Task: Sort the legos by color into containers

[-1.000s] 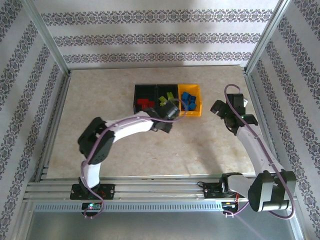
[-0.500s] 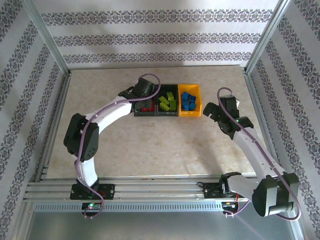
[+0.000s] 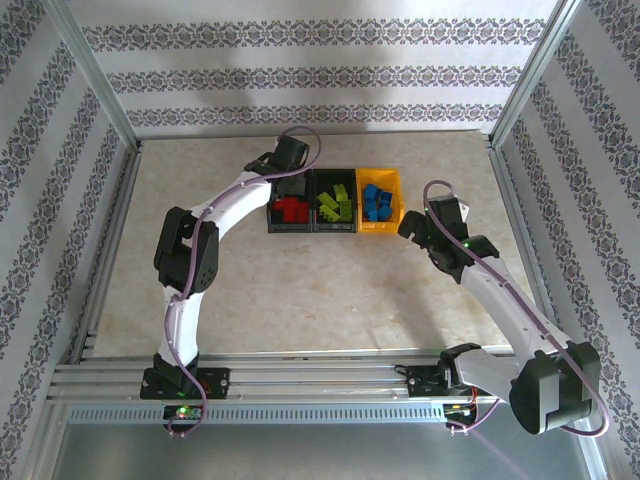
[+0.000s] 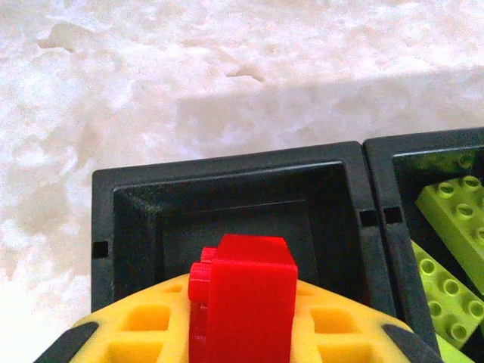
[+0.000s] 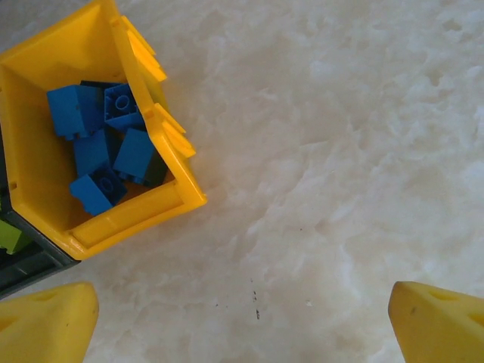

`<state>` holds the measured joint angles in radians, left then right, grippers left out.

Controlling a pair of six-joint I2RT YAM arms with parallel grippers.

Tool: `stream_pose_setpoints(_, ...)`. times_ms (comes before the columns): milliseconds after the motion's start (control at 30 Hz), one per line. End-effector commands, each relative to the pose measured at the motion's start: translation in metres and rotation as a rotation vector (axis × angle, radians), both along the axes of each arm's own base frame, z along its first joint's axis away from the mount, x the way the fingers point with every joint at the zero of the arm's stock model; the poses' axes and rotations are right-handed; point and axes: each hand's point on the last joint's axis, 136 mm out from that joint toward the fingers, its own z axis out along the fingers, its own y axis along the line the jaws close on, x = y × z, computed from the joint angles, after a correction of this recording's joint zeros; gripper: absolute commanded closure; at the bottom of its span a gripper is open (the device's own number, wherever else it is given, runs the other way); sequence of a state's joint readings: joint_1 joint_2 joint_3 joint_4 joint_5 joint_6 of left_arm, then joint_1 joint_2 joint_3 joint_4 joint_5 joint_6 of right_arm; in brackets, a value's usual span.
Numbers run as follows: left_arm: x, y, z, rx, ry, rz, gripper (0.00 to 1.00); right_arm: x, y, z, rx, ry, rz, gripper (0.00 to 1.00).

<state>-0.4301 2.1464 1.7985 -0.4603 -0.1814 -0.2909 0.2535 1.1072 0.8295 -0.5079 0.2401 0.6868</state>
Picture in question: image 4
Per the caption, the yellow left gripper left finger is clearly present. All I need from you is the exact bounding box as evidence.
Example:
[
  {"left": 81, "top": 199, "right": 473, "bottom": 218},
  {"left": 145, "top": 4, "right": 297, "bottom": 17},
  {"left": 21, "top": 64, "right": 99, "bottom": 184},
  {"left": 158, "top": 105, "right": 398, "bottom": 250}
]
[{"left": 33, "top": 272, "right": 193, "bottom": 363}]

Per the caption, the black bin with red bricks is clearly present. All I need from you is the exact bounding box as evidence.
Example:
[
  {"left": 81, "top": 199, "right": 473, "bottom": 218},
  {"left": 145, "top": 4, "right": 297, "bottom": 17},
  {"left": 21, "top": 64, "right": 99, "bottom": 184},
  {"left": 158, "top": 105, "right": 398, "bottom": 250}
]
[{"left": 92, "top": 140, "right": 402, "bottom": 326}]

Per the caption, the black bin with green bricks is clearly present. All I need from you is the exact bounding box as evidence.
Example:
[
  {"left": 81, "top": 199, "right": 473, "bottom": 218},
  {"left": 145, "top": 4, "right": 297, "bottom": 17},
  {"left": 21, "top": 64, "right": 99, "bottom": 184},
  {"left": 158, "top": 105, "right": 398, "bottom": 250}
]
[{"left": 362, "top": 126, "right": 484, "bottom": 363}]

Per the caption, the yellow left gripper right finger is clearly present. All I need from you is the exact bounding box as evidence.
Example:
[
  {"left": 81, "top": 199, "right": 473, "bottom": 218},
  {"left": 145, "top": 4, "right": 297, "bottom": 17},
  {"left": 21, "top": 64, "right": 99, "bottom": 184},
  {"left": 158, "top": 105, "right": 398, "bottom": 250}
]
[{"left": 290, "top": 278, "right": 444, "bottom": 363}]

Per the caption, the red lego brick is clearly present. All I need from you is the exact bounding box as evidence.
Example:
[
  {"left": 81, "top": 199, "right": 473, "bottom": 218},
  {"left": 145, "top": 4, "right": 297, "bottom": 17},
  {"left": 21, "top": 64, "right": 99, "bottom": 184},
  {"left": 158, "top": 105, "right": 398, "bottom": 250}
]
[{"left": 188, "top": 233, "right": 298, "bottom": 363}]

